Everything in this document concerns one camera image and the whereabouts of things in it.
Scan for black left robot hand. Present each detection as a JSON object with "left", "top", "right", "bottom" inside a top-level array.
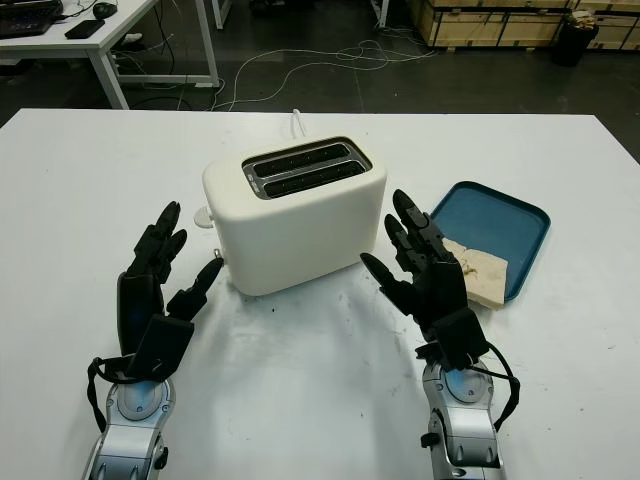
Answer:
[{"left": 116, "top": 200, "right": 226, "bottom": 357}]

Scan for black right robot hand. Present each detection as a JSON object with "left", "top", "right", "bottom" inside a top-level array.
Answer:
[{"left": 359, "top": 188, "right": 474, "bottom": 346}]

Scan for slice of white bread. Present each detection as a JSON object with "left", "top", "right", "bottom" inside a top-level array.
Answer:
[{"left": 442, "top": 237, "right": 511, "bottom": 307}]

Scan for blue plastic tray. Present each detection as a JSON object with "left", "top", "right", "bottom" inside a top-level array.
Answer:
[{"left": 428, "top": 179, "right": 553, "bottom": 306}]

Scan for cream two-slot toaster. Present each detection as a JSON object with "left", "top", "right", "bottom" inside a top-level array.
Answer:
[{"left": 201, "top": 134, "right": 389, "bottom": 299}]

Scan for white office desk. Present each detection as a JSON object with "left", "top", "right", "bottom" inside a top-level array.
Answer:
[{"left": 0, "top": 0, "right": 221, "bottom": 110}]

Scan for wooden crate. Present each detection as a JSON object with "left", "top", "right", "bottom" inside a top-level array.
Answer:
[{"left": 407, "top": 0, "right": 640, "bottom": 51}]

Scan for black waste bin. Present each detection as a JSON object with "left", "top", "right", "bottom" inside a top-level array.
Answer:
[{"left": 551, "top": 12, "right": 600, "bottom": 67}]

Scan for black smartphone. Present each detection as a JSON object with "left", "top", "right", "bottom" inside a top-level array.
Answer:
[{"left": 64, "top": 19, "right": 106, "bottom": 40}]

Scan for black laptop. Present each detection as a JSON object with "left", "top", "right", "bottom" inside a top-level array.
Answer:
[{"left": 0, "top": 0, "right": 65, "bottom": 39}]

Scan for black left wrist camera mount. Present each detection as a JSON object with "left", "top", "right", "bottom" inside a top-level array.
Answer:
[{"left": 124, "top": 313, "right": 195, "bottom": 384}]

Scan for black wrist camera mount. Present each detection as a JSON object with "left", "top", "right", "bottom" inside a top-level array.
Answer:
[
  {"left": 432, "top": 307, "right": 487, "bottom": 371},
  {"left": 124, "top": 313, "right": 195, "bottom": 384}
]

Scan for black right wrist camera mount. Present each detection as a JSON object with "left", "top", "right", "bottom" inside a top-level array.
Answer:
[{"left": 432, "top": 307, "right": 487, "bottom": 371}]

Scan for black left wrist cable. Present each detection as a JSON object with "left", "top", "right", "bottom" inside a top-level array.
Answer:
[{"left": 85, "top": 355, "right": 136, "bottom": 434}]

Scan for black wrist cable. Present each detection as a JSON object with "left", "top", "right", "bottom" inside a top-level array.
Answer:
[
  {"left": 464, "top": 342, "right": 521, "bottom": 431},
  {"left": 85, "top": 355, "right": 136, "bottom": 434}
]

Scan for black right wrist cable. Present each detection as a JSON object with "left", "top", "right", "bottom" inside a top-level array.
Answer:
[{"left": 464, "top": 342, "right": 521, "bottom": 431}]

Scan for white toaster power cord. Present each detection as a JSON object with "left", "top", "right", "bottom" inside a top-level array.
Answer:
[{"left": 289, "top": 108, "right": 309, "bottom": 139}]

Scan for white cable on floor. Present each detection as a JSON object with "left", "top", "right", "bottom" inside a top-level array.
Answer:
[{"left": 209, "top": 38, "right": 441, "bottom": 112}]

